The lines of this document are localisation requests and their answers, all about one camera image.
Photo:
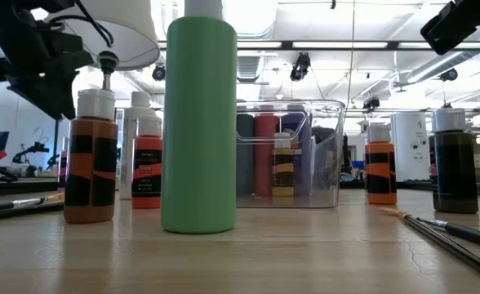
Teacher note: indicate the small orange paint bottle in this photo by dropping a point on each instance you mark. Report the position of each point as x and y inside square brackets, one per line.
[380, 147]

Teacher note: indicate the large green paint bottle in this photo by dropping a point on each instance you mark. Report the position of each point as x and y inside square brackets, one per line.
[199, 122]

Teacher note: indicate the thin brush tan bristles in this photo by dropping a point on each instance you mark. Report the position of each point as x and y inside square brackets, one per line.
[56, 198]

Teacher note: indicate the large teal paint bottle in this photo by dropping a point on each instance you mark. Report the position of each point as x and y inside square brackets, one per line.
[245, 163]

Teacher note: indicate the fan brush orange bristles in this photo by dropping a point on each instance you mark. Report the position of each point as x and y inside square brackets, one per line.
[395, 212]

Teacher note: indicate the black ceiling spotlight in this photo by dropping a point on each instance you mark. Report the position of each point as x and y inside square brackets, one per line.
[448, 74]
[301, 67]
[158, 72]
[371, 103]

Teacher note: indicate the short brush silver ferrule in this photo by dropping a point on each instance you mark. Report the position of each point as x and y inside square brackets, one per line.
[468, 232]

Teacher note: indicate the black brush silver ferrule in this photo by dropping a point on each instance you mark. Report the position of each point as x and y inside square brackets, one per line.
[25, 202]

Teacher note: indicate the small dark brown paint bottle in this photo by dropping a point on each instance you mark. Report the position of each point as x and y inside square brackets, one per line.
[454, 171]

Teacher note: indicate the large blue paint bottle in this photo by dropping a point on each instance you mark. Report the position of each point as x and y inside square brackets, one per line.
[301, 171]

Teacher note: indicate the black background robot arm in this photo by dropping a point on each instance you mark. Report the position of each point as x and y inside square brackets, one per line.
[29, 153]

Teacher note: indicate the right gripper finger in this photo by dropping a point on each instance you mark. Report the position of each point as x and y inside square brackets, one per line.
[448, 28]

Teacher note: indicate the silver ventilation duct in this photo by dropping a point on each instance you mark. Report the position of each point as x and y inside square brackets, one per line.
[250, 67]

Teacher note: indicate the large white paint bottle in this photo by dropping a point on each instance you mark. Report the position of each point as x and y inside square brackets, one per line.
[127, 163]

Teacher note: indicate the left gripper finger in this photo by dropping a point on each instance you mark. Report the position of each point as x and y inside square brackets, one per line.
[60, 94]

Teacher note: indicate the black T stand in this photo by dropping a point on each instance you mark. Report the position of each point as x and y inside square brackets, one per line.
[56, 139]

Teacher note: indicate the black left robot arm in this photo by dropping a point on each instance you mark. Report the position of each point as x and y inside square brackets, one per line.
[3, 16]

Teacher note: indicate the black metal table frame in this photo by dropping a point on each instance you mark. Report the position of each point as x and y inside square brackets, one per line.
[19, 188]

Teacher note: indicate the small red-orange paint bottle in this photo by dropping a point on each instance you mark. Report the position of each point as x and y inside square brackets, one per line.
[147, 143]

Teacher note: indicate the black ceiling rail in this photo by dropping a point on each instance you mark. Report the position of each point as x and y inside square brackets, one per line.
[287, 45]

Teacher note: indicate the white cylindrical column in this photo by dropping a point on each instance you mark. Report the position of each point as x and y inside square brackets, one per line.
[411, 163]

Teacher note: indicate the white shade table lamp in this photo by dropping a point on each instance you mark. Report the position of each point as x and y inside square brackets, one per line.
[134, 36]

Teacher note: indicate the clear plastic bin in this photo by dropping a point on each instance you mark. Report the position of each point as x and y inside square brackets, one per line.
[330, 192]

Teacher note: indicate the small yellow paint bottle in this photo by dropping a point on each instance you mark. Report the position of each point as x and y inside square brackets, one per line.
[283, 167]

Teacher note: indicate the long ceiling light strip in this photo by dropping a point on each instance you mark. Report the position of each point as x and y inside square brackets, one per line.
[338, 44]
[260, 44]

